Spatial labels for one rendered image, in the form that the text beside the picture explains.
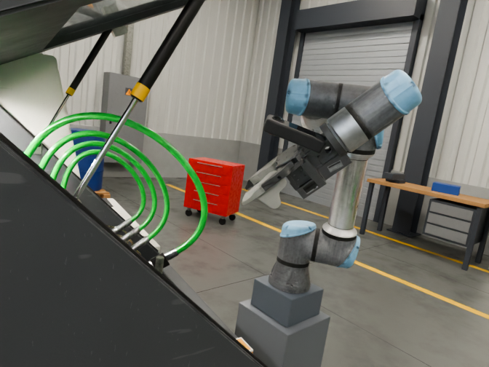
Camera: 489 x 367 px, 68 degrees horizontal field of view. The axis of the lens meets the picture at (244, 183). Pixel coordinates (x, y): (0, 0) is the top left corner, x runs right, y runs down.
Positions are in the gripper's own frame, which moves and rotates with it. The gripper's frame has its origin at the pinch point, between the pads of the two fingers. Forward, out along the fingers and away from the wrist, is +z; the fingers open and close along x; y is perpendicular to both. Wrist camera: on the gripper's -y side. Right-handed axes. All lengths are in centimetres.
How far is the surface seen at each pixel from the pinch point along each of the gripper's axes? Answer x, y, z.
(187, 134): 751, 10, 266
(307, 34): 802, 13, -79
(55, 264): -32.0, -15.0, 13.8
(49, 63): 32, -53, 29
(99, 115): -0.8, -28.9, 12.2
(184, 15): -15.6, -28.1, -14.3
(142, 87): -20.1, -24.6, -5.0
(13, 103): 25, -50, 41
